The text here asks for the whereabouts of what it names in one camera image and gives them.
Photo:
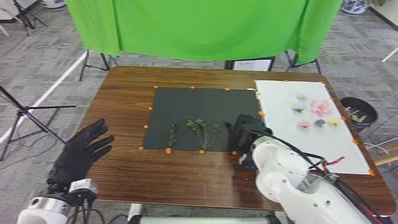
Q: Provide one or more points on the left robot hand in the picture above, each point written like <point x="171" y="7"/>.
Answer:
<point x="76" y="156"/>

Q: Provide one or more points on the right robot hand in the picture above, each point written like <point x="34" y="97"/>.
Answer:
<point x="243" y="128"/>

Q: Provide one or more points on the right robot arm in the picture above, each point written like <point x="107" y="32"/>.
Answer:
<point x="290" y="186"/>

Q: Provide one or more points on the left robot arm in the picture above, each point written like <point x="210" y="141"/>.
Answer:
<point x="50" y="206"/>

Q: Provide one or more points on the short green sprig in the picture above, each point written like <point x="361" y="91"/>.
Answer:
<point x="217" y="128"/>

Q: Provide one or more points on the leafy green sprig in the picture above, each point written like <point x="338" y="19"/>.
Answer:
<point x="199" y="130"/>

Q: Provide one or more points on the small pink flower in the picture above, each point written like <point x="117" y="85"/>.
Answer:
<point x="304" y="124"/>

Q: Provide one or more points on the white sheet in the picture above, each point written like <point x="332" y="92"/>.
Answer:
<point x="295" y="146"/>

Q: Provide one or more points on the dark mat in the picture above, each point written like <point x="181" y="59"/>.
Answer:
<point x="196" y="106"/>

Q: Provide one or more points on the white flower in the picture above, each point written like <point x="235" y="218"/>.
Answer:
<point x="299" y="107"/>
<point x="302" y="97"/>

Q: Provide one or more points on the thin green sprig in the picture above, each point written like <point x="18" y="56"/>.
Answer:
<point x="172" y="136"/>

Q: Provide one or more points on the blue flower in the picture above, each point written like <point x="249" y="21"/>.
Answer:
<point x="320" y="122"/>

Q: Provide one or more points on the black tripod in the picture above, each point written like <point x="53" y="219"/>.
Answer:
<point x="27" y="115"/>
<point x="27" y="15"/>

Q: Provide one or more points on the yellow flower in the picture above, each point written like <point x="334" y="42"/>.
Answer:
<point x="334" y="122"/>

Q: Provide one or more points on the framed white sign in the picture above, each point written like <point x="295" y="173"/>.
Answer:
<point x="251" y="64"/>

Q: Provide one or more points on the black waste bin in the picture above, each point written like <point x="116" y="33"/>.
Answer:
<point x="357" y="111"/>

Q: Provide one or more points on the black cloth stand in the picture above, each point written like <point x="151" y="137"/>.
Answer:
<point x="302" y="63"/>
<point x="94" y="65"/>

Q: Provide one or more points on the pale grey bar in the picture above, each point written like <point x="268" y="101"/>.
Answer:
<point x="201" y="220"/>

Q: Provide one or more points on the blue and white vase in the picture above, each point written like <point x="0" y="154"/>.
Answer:
<point x="354" y="6"/>
<point x="53" y="3"/>

